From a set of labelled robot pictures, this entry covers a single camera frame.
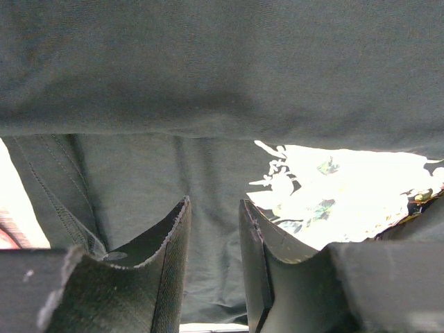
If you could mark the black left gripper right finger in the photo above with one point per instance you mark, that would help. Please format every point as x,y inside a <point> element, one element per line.
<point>371,286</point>

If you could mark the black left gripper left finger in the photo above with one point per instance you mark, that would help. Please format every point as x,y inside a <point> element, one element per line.
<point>136,288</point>

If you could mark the black t shirt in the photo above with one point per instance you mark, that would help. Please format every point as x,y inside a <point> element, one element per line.
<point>112,111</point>

